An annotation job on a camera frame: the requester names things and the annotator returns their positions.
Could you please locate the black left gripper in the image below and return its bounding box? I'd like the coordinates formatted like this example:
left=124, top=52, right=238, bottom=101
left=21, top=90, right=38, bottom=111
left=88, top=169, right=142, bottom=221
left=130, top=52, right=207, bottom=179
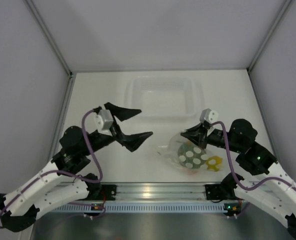
left=81, top=103, right=153, bottom=156

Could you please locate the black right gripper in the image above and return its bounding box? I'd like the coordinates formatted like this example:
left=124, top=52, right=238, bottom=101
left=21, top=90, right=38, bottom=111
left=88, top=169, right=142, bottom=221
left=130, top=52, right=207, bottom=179
left=180, top=122, right=243, bottom=153

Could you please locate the green netted fake melon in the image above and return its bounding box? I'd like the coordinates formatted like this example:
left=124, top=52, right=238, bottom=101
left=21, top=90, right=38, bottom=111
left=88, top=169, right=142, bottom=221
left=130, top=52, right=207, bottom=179
left=177, top=142, right=206, bottom=170

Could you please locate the clear zip top bag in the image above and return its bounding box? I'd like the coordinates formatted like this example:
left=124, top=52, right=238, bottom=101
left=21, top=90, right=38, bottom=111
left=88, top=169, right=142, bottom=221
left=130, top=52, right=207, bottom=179
left=154, top=131, right=224, bottom=175

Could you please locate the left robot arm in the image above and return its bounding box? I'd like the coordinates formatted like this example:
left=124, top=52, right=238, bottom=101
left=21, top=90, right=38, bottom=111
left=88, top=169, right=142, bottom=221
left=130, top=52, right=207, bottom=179
left=0, top=102, right=153, bottom=233

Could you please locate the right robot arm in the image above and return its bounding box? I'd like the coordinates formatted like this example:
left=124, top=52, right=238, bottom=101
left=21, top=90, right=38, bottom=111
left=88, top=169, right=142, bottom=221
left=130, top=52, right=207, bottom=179
left=180, top=118, right=296, bottom=239

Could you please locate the yellow fake food piece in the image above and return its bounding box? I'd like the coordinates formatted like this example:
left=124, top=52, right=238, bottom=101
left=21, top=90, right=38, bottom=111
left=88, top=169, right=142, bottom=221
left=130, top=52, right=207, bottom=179
left=205, top=156, right=223, bottom=172

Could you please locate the white perforated plastic basket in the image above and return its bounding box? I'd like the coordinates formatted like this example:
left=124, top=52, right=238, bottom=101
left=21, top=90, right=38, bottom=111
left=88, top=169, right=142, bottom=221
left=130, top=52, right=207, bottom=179
left=124, top=76, right=202, bottom=120

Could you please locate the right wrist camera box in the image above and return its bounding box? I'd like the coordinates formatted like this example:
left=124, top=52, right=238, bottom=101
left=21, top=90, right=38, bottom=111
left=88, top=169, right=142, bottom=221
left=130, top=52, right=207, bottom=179
left=199, top=108, right=219, bottom=124

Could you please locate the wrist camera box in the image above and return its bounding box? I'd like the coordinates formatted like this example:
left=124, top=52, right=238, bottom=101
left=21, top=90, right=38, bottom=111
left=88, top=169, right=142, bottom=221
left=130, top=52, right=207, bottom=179
left=94, top=109, right=114, bottom=136
left=199, top=108, right=219, bottom=124

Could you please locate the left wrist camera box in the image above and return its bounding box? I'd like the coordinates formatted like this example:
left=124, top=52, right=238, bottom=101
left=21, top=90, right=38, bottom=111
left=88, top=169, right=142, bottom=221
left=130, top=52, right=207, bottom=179
left=94, top=109, right=114, bottom=136

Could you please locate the aluminium mounting rail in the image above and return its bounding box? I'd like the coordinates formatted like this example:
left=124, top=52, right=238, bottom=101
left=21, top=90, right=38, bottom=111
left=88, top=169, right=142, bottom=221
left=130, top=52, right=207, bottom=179
left=50, top=182, right=296, bottom=201

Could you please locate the slotted grey cable duct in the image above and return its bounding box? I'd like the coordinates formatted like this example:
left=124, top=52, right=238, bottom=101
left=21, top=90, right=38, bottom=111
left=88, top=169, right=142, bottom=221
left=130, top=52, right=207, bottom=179
left=45, top=201, right=241, bottom=213

